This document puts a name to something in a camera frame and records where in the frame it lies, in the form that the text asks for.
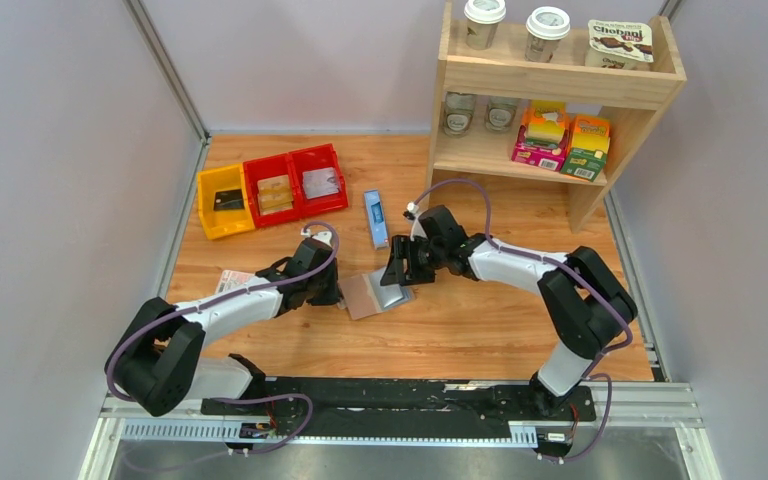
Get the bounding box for wooden shelf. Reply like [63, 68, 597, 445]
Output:
[426, 1, 687, 232]

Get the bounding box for silver cards in bin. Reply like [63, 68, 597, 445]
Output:
[302, 167, 341, 200]

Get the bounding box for gold cards in bin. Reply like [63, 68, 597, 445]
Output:
[257, 175, 294, 215]

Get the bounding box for yellow plastic bin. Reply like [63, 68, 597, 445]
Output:
[196, 164, 255, 240]

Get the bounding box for right glass jar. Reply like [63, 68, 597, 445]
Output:
[484, 96, 520, 133]

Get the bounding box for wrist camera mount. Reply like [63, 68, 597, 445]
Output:
[300, 226, 332, 245]
[403, 202, 426, 240]

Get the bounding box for left paper coffee cup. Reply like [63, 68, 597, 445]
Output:
[464, 0, 507, 50]

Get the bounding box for red plastic bin right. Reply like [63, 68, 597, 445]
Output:
[289, 144, 349, 218]

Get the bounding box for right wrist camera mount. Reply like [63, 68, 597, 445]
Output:
[403, 202, 426, 240]

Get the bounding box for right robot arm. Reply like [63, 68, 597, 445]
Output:
[380, 206, 638, 400]

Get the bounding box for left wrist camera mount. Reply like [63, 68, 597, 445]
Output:
[300, 226, 332, 245]

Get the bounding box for pink leather card holder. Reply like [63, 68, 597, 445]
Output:
[338, 267, 414, 321]

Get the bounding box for glass jar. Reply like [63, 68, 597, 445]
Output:
[484, 96, 520, 133]
[442, 91, 477, 138]

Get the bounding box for blue toothpaste box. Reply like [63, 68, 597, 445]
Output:
[363, 190, 389, 250]

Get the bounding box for right paper coffee cup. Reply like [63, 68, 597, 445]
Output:
[524, 6, 571, 63]

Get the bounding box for red plastic bin left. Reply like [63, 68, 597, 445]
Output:
[242, 154, 301, 228]

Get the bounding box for left glass jar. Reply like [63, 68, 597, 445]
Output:
[442, 91, 477, 138]

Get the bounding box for paper coffee cup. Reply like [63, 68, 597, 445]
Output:
[524, 6, 571, 63]
[464, 0, 507, 50]

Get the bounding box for black card in bin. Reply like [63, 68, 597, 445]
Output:
[213, 189, 246, 211]

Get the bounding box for red plastic bin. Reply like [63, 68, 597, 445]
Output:
[242, 154, 301, 228]
[289, 144, 349, 218]

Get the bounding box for pink snack box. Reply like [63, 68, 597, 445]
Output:
[511, 100, 570, 172]

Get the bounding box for Chobani yogurt cup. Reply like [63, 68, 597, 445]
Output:
[584, 19, 654, 70]

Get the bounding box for green snack box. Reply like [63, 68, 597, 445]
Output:
[560, 114, 611, 182]

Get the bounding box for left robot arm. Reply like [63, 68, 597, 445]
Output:
[104, 231, 340, 417]

